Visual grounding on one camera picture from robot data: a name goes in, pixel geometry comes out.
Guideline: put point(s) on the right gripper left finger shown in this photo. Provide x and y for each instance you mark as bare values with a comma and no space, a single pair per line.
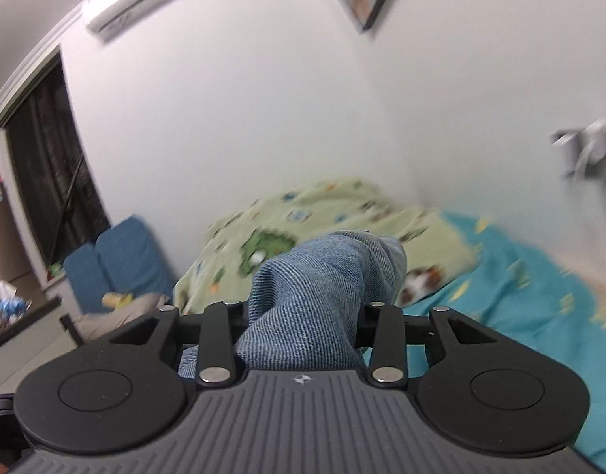
208,358

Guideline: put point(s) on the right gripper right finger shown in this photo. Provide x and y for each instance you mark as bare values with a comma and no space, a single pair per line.
387,331

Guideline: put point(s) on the blue denim jeans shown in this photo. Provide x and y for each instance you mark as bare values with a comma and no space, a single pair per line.
304,305

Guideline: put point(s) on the yellow plush toy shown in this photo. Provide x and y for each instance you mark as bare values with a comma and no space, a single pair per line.
116,300

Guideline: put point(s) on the blue quilted chair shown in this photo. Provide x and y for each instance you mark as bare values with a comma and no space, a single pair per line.
124,259

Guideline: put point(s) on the teal smiley bed sheet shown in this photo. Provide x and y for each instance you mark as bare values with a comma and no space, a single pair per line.
516,290

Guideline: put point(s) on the grey cloth on chair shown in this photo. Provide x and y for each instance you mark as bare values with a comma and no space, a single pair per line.
92,326

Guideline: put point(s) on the tissue pack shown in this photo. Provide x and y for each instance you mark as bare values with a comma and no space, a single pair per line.
12,305

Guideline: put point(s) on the white black-edged desk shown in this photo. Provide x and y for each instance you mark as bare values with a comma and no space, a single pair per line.
34,340

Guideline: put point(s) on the dark window with bars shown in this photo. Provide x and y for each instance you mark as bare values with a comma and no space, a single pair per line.
52,176

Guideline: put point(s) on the white wall socket with plugs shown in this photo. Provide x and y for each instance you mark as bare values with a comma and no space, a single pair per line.
581,153

